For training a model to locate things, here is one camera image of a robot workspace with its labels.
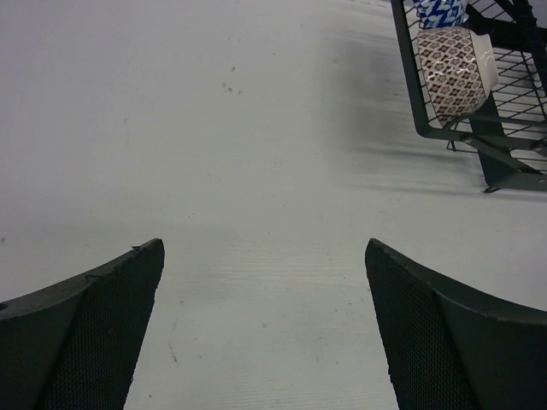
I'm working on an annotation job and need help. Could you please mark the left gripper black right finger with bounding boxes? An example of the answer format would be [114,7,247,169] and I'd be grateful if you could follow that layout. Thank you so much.
[364,239,546,409]

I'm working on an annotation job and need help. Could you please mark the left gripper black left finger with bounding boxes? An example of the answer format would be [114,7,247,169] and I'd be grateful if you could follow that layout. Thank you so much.
[1,238,165,409]

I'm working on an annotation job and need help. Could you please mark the brown patterned ceramic bowl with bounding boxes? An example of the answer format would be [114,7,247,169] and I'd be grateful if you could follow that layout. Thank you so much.
[417,27,500,126]

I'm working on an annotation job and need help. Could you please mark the blue zigzag patterned bowl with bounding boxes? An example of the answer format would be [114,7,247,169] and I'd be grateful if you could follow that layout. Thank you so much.
[413,0,468,30]

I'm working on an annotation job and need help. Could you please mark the black wire dish rack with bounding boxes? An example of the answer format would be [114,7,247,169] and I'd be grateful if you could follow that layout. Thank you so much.
[391,1,546,193]

